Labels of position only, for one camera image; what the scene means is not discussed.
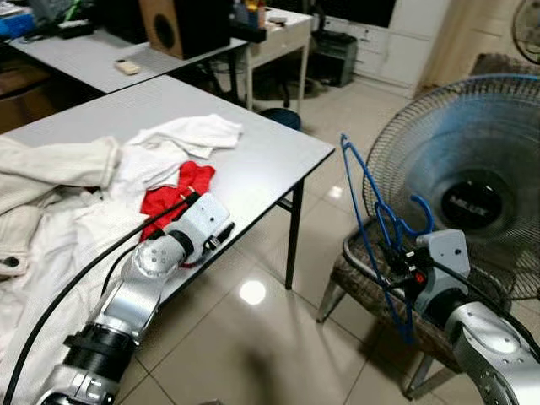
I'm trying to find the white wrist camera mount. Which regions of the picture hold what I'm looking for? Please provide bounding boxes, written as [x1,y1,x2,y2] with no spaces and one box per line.
[173,192,230,254]
[415,229,471,298]

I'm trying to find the black printer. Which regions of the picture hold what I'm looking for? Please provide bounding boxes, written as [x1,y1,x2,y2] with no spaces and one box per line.
[316,30,359,85]

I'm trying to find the cream jacket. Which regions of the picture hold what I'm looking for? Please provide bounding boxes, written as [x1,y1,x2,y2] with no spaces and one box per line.
[0,135,123,279]

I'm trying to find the grey wire fan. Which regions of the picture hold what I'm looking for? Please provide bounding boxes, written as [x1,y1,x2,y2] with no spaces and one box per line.
[510,0,540,64]

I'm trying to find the small white desk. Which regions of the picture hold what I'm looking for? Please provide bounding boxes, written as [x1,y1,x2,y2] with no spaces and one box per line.
[243,8,315,127]

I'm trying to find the beige curtain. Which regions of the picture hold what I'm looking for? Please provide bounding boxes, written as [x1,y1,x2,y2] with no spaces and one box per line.
[418,0,507,89]

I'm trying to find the white drawer cabinet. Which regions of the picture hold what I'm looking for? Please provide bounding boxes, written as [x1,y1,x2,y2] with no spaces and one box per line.
[321,0,448,89]

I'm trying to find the brown wooden speaker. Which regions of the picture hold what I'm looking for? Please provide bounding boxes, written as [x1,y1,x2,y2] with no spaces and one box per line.
[139,0,233,60]

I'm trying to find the blue blade standing fan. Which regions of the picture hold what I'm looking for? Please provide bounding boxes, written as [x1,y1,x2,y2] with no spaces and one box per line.
[363,74,540,300]

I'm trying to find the plain red T-shirt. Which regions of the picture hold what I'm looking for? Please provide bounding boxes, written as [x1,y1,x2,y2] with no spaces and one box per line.
[139,160,216,267]

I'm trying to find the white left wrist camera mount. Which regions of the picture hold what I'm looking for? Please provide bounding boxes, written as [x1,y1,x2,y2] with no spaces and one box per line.
[173,192,230,254]

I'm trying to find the brown woven stool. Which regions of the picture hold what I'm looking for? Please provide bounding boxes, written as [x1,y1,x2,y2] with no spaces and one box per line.
[319,228,516,397]

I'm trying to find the round blue stool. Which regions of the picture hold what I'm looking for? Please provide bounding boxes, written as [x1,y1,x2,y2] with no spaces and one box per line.
[257,107,303,132]

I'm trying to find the black power strip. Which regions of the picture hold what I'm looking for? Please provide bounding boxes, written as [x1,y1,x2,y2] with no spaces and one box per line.
[55,19,94,39]

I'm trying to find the large white garment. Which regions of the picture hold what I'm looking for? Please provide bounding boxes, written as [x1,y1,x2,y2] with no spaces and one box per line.
[0,181,182,405]

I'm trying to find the blue plastic hanger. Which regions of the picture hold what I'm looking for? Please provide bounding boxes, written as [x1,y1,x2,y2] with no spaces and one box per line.
[339,133,436,343]

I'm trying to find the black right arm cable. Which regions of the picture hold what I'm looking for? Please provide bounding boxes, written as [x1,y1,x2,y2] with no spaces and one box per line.
[422,257,540,359]

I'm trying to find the grey table black legs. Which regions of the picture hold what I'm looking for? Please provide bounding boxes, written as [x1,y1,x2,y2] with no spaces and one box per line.
[8,25,250,94]
[0,74,337,372]

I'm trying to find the white T-shirt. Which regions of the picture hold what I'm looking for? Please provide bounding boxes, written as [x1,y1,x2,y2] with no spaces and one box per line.
[118,114,246,199]

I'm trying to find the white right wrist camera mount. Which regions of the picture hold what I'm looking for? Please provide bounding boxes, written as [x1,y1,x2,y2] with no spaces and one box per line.
[415,229,471,298]

